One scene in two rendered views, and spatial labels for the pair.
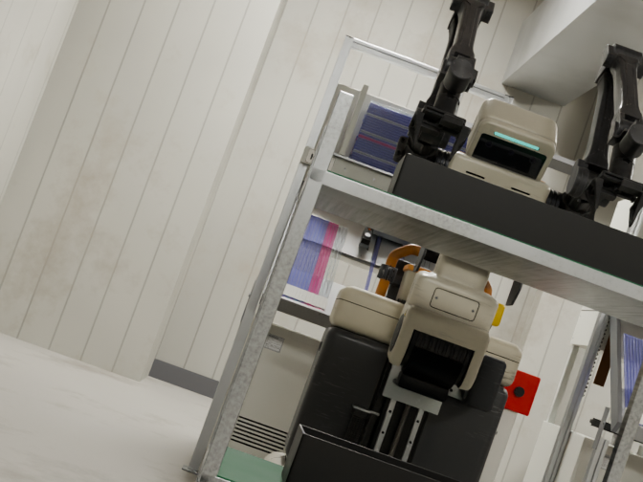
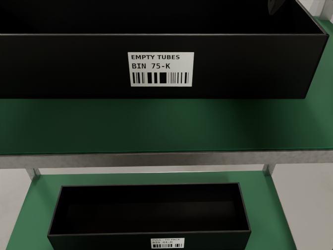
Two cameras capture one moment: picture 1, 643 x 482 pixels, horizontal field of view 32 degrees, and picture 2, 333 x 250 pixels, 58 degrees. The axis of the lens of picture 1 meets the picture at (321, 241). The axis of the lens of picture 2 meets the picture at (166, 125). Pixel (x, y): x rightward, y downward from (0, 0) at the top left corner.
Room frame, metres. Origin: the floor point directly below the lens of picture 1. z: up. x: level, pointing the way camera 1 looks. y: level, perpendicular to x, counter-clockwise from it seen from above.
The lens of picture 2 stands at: (2.81, -0.32, 1.25)
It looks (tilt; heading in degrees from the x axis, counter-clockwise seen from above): 42 degrees down; 181
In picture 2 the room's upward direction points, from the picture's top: straight up
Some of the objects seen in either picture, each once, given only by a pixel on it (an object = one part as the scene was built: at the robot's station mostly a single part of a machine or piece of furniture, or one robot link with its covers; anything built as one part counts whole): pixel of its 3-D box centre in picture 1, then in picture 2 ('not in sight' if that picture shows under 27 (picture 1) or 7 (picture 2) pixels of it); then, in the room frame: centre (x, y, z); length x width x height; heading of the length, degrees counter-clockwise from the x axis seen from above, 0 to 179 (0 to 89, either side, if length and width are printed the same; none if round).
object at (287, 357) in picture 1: (338, 338); not in sight; (4.70, -0.20, 0.66); 1.01 x 0.73 x 1.31; 2
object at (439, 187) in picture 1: (520, 229); (133, 43); (2.33, -0.39, 1.01); 0.57 x 0.17 x 0.11; 91
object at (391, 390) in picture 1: (450, 370); not in sight; (2.94, -0.44, 0.68); 0.28 x 0.27 x 0.25; 91
